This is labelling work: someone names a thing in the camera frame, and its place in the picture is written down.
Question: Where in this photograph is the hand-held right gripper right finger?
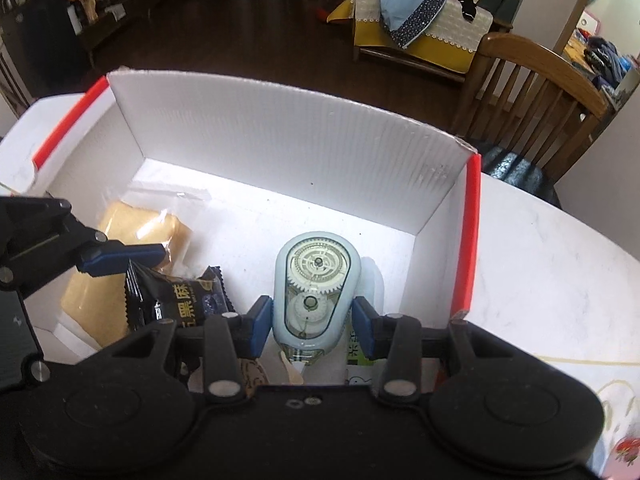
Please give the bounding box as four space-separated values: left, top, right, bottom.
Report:
351 295 503 403

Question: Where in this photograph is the light blue correction tape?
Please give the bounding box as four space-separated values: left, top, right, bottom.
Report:
272 230 362 386

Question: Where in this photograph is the navy floral cloth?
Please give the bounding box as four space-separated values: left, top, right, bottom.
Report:
390 0 451 51

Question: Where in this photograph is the red cardboard box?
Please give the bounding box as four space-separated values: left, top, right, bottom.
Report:
30 67 483 391

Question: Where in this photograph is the pile of dark clothes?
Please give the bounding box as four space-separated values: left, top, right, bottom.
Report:
585 37 638 91

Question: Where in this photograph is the wooden chair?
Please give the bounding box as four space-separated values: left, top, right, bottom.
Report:
452 32 623 211

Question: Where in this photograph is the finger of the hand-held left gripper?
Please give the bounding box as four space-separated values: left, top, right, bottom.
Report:
0 194 167 297

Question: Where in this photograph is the dark blue packet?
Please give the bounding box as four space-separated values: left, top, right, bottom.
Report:
345 340 391 386

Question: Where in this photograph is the bagged bread slice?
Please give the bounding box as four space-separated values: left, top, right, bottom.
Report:
60 185 211 348

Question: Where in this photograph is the black cabinet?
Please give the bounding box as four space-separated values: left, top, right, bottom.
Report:
0 0 83 106

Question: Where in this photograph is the black snack packet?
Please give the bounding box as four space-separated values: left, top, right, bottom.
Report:
124 260 236 333

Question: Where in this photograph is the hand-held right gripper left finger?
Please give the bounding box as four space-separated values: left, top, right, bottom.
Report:
111 295 274 403

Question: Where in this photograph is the sofa with cream cover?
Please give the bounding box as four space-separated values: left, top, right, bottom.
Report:
327 0 496 83

